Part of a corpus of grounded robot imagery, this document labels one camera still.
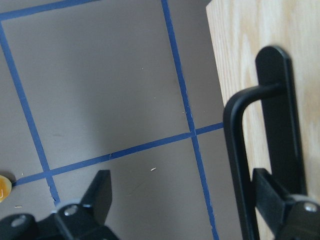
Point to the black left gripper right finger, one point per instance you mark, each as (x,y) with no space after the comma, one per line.
(288,216)

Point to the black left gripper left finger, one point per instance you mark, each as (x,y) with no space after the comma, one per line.
(84,220)

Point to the black metal drawer handle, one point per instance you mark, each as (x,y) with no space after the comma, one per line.
(276,92)

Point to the wooden drawer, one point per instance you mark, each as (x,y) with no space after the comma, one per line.
(239,29)

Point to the toy bread roll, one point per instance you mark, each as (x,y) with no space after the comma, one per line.
(5,188)

